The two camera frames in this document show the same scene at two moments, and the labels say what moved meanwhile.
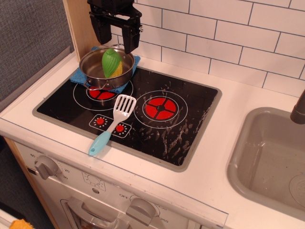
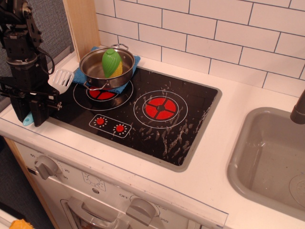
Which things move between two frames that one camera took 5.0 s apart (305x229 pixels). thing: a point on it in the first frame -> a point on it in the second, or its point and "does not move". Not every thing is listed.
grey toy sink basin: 266,161 does not move
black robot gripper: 104,12 -> 29,81
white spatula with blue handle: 125,104 -> 61,79
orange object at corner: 21,224 does not move
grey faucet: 298,115 does not move
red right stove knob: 120,128 does not move
